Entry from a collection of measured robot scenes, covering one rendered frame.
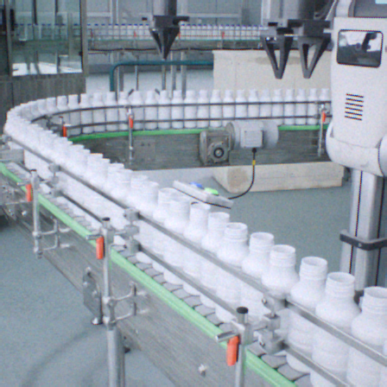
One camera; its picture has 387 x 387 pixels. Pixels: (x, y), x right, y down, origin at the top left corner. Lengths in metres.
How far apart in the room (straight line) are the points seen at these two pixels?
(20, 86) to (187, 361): 5.34
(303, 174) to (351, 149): 3.99
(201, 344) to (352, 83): 0.78
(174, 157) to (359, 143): 1.36
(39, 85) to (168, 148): 3.73
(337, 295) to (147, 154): 1.99
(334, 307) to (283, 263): 0.12
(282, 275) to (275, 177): 4.58
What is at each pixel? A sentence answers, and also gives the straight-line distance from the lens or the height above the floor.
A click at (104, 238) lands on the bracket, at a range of 1.22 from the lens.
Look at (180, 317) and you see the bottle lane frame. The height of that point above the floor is 0.97.
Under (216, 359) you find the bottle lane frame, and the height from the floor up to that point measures 0.95.
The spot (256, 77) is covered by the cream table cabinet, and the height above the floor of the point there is 1.00.
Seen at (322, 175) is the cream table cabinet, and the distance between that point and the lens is 5.66.
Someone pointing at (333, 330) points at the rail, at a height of 1.11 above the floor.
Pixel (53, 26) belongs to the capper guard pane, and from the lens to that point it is 6.40.
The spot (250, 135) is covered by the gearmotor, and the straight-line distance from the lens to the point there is 2.68.
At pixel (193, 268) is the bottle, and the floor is 1.06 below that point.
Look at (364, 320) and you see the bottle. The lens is 0.82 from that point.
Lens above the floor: 1.50
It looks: 16 degrees down
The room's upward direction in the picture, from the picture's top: 1 degrees clockwise
